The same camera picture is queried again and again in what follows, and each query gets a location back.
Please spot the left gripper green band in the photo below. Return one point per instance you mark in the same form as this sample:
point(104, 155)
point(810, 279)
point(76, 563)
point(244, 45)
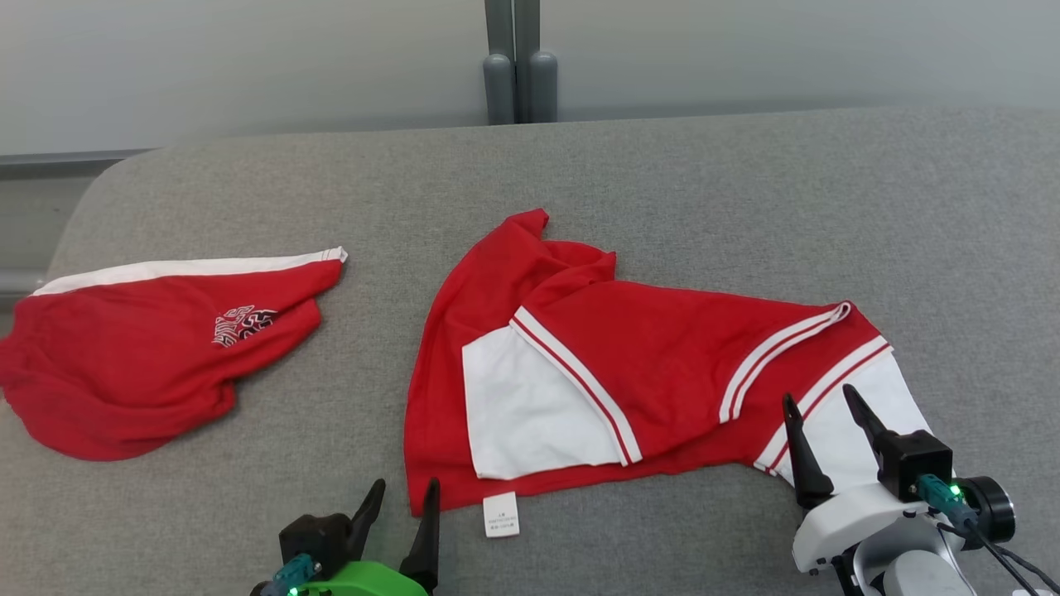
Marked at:
point(373, 579)

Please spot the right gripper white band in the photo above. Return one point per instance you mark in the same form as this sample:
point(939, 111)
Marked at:
point(853, 521)

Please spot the red and white shirt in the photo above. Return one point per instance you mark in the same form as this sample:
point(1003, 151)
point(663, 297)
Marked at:
point(662, 356)

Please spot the red shorts with white stripe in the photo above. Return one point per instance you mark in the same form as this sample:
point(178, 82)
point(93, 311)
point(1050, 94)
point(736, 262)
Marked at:
point(124, 372)

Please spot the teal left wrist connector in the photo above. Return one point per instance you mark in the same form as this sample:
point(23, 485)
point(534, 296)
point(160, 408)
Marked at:
point(294, 573)

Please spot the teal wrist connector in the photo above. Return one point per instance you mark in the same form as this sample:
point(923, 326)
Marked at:
point(940, 497)
point(294, 573)

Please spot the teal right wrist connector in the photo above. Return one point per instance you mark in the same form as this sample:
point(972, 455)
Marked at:
point(940, 497)

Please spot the light grey partition panel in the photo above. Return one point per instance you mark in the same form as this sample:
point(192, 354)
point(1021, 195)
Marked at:
point(207, 66)
point(787, 50)

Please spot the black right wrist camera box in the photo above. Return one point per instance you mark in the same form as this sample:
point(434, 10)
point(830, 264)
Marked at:
point(915, 459)

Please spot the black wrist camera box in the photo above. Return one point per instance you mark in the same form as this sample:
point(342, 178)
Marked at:
point(915, 459)
point(315, 538)

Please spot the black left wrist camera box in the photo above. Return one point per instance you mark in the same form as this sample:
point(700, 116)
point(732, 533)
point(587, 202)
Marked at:
point(315, 538)

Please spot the dark grey partition bottom rail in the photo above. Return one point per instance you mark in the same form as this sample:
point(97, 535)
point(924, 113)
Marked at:
point(58, 164)

